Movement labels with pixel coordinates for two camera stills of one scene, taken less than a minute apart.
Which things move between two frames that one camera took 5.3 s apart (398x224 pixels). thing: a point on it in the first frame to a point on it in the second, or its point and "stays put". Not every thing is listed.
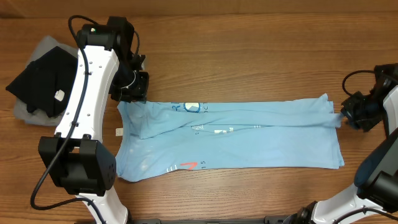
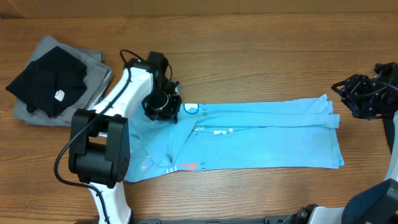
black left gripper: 139,93 to 171,114
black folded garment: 45,83 stays put
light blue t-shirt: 227,134 stays put
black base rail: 266,219 stays put
